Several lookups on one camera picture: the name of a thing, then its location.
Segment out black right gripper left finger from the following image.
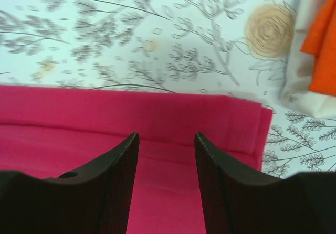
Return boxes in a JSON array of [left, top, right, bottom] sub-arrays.
[[1, 133, 139, 233]]

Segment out folded cream t-shirt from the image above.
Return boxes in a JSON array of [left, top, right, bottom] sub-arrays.
[[281, 0, 335, 119]]

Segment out folded orange t-shirt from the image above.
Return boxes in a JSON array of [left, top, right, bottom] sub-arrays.
[[301, 0, 335, 96]]

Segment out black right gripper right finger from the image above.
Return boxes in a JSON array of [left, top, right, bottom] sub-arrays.
[[195, 133, 335, 234]]

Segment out floral patterned table mat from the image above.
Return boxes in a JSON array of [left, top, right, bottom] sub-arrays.
[[1, 0, 335, 178]]

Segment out magenta pink t-shirt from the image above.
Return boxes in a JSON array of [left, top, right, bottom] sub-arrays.
[[1, 86, 272, 233]]

